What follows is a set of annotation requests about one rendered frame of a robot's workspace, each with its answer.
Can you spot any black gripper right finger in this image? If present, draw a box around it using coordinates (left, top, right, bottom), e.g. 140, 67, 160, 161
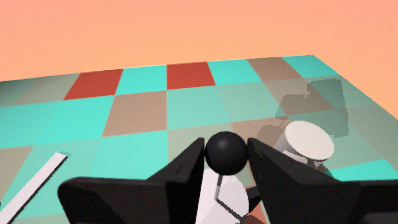
247, 138, 398, 224

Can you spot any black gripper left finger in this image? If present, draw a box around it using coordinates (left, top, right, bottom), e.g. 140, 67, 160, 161
57, 137, 205, 224

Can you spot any white cylinder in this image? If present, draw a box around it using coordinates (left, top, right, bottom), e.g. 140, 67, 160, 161
273, 121, 334, 169

